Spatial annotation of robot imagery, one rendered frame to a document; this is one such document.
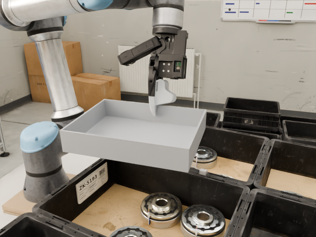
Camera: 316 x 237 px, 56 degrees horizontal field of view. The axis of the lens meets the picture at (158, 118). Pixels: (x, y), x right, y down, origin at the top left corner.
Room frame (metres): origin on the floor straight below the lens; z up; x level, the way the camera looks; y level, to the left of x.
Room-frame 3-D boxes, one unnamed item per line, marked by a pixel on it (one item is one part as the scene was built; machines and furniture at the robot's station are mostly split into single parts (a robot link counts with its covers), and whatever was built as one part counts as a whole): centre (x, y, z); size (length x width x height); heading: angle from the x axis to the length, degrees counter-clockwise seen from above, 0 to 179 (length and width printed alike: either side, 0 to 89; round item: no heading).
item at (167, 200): (0.61, -0.01, 0.86); 0.05 x 0.05 x 0.01
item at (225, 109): (2.14, -0.71, 0.37); 0.40 x 0.30 x 0.45; 72
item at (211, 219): (0.56, -0.11, 0.86); 0.05 x 0.05 x 0.01
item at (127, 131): (0.61, 0.04, 1.07); 0.27 x 0.20 x 0.05; 73
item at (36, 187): (0.87, 0.38, 0.78); 0.15 x 0.15 x 0.10
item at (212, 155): (0.88, -0.15, 0.86); 0.10 x 0.10 x 0.01
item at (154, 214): (0.61, -0.01, 0.86); 0.10 x 0.10 x 0.01
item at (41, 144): (0.87, 0.38, 0.89); 0.13 x 0.12 x 0.14; 149
